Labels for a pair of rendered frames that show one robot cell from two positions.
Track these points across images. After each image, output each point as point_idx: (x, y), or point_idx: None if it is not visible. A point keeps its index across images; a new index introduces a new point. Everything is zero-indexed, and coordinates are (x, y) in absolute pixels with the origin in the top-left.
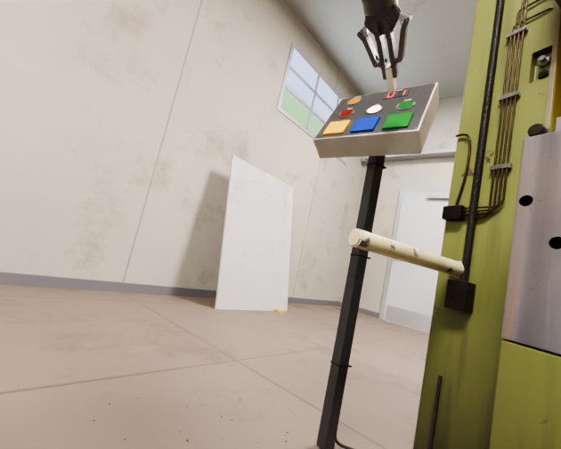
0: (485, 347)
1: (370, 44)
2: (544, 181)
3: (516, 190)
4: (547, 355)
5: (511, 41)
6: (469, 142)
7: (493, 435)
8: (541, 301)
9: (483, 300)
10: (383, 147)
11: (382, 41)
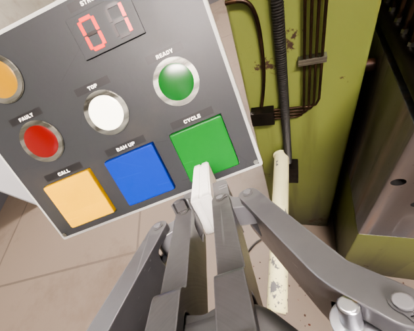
0: (310, 184)
1: (141, 317)
2: None
3: (330, 83)
4: (389, 237)
5: None
6: (257, 20)
7: (350, 252)
8: (393, 224)
9: (305, 165)
10: None
11: (200, 299)
